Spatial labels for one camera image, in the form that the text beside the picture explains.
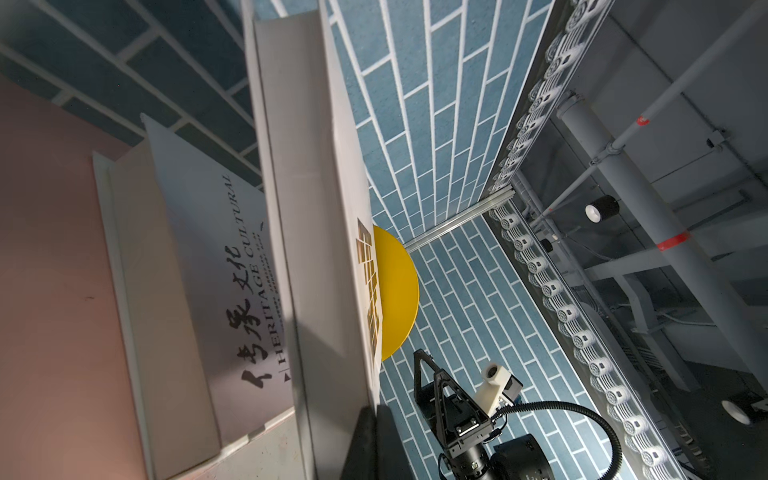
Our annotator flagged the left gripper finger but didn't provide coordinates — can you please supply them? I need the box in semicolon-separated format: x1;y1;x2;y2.
340;404;414;480

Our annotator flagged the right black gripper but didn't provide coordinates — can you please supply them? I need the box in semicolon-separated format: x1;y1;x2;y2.
413;349;495;479

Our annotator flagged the white brown-pattern book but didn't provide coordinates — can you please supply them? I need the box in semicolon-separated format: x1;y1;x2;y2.
241;1;382;479

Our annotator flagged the Heritage Cultural book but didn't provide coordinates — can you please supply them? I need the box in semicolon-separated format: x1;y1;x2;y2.
102;116;294;479

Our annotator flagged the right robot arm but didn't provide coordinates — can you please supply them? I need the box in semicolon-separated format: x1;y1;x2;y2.
413;349;623;479

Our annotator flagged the yellow pink blue bookshelf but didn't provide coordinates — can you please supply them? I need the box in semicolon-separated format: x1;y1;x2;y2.
0;77;421;480

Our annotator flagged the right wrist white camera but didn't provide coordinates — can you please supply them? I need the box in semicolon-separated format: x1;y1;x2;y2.
474;362;523;416

